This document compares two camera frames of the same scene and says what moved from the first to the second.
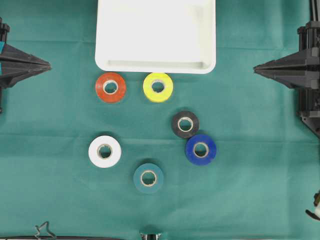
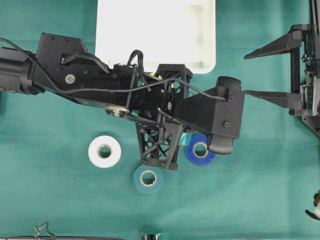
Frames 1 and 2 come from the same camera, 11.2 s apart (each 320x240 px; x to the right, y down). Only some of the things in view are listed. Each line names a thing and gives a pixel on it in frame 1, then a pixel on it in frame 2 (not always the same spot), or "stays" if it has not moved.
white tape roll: x=105 y=151 stays
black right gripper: x=290 y=70 → x=310 y=78
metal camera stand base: x=150 y=235 stays
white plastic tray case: x=156 y=36 stays
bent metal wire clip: x=52 y=236 stays
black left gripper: x=12 y=55 → x=148 y=102
